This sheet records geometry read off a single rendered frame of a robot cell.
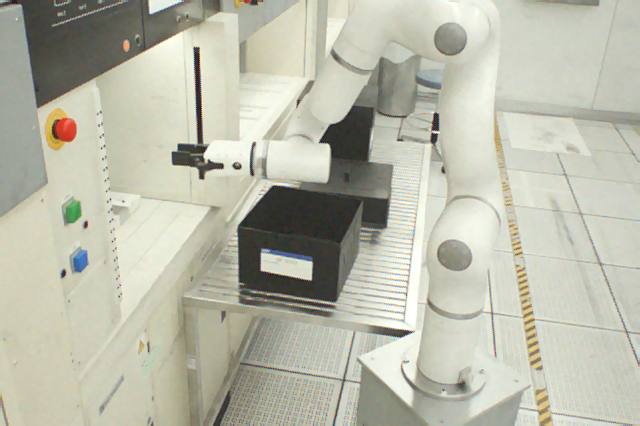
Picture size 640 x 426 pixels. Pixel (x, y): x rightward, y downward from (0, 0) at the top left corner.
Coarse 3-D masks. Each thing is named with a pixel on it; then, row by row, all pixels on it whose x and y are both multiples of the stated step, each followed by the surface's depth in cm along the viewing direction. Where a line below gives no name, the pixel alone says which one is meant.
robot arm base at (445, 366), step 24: (432, 312) 133; (432, 336) 135; (456, 336) 132; (408, 360) 145; (432, 360) 137; (456, 360) 135; (480, 360) 146; (432, 384) 138; (456, 384) 139; (480, 384) 139
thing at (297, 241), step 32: (288, 192) 187; (320, 192) 184; (256, 224) 178; (288, 224) 192; (320, 224) 188; (352, 224) 170; (256, 256) 166; (288, 256) 163; (320, 256) 161; (352, 256) 178; (288, 288) 168; (320, 288) 165
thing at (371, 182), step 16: (336, 160) 224; (336, 176) 212; (352, 176) 213; (368, 176) 213; (384, 176) 214; (336, 192) 201; (352, 192) 202; (368, 192) 202; (384, 192) 203; (368, 208) 201; (384, 208) 201; (368, 224) 204; (384, 224) 203
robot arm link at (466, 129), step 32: (480, 0) 111; (448, 64) 119; (480, 64) 116; (448, 96) 116; (480, 96) 114; (448, 128) 116; (480, 128) 115; (448, 160) 120; (480, 160) 118; (448, 192) 131; (480, 192) 126
